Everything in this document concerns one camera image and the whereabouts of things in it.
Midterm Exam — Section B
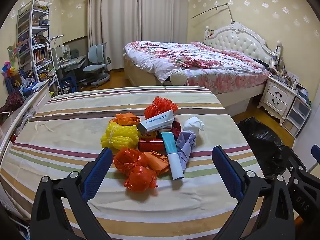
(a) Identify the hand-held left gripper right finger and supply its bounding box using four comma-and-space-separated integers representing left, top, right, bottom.
212, 145, 297, 240

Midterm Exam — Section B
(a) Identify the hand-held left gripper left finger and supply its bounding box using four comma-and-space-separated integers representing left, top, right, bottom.
29, 147, 113, 240

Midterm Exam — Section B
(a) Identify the red plastic bag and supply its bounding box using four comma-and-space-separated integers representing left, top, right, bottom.
112, 147, 148, 174
124, 165, 158, 193

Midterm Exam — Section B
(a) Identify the bin with black bag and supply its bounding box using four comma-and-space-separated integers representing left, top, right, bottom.
236, 117, 292, 178

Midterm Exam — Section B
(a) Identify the yellow foam fruit net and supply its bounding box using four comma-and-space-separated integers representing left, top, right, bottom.
100, 122, 140, 155

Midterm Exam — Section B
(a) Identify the white tissue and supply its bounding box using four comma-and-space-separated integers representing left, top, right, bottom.
182, 117, 205, 134

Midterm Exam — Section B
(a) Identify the orange paper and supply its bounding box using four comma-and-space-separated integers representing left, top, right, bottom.
144, 151, 173, 177

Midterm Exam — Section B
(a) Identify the shiny red box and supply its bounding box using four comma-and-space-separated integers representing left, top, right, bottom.
138, 139, 165, 153

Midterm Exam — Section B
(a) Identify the orange plastic bag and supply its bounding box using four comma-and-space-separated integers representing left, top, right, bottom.
111, 113, 142, 126

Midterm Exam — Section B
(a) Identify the dark red toy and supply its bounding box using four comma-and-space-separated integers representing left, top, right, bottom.
171, 120, 184, 138

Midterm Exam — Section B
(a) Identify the long white carton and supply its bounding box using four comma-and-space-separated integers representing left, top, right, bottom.
138, 109, 175, 133

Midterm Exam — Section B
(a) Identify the orange-red foam fruit net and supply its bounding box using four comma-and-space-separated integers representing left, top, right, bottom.
144, 96, 178, 119

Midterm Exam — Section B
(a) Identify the plastic drawer unit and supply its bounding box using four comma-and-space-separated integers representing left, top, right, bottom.
285, 96, 312, 138

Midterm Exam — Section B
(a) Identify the striped cloth covered table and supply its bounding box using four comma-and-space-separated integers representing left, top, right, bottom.
0, 86, 265, 240

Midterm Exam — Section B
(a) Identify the white nightstand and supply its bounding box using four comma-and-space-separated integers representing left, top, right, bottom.
257, 76, 299, 127

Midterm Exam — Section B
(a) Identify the pile of bedside items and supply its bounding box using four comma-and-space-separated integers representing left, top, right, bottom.
271, 40, 300, 85

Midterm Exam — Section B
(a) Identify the blue plastic crate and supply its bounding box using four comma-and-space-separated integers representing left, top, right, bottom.
61, 76, 78, 93

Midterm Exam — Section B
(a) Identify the light blue desk chair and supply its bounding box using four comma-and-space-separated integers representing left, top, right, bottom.
82, 44, 112, 88

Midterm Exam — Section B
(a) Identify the white tufted round cushion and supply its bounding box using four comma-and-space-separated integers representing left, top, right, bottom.
164, 69, 188, 85

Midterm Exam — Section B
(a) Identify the dark red knitted cloth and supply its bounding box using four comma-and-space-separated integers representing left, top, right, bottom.
0, 90, 24, 113

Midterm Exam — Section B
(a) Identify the grey study desk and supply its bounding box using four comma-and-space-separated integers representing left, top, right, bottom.
54, 55, 88, 80

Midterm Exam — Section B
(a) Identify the floral quilt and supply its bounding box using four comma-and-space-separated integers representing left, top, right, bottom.
124, 41, 270, 95

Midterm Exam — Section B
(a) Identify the white bed with tufted headboard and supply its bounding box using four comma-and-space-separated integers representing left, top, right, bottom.
124, 22, 275, 117

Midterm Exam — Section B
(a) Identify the colourful paper pinwheel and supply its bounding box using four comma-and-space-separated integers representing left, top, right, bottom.
1, 44, 17, 78

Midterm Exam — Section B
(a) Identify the white bookshelf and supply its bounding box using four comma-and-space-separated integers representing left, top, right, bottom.
16, 0, 60, 90

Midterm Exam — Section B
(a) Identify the beige curtain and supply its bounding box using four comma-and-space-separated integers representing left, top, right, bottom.
87, 0, 189, 72

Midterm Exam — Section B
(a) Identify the thin metal rod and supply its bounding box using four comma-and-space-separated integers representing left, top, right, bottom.
191, 4, 235, 23

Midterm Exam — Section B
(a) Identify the white wooden bed frame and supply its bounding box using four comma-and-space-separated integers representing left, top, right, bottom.
0, 81, 53, 155

